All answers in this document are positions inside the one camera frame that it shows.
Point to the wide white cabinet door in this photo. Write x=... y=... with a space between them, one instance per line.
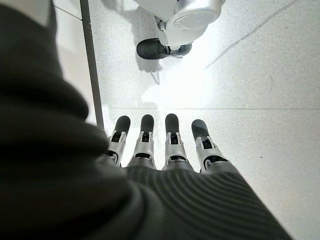
x=72 y=50

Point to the dark cabinet plinth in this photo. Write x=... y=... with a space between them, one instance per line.
x=91 y=57

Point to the black left robot foot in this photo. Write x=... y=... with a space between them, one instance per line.
x=150 y=48

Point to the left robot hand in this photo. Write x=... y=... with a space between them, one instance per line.
x=75 y=187

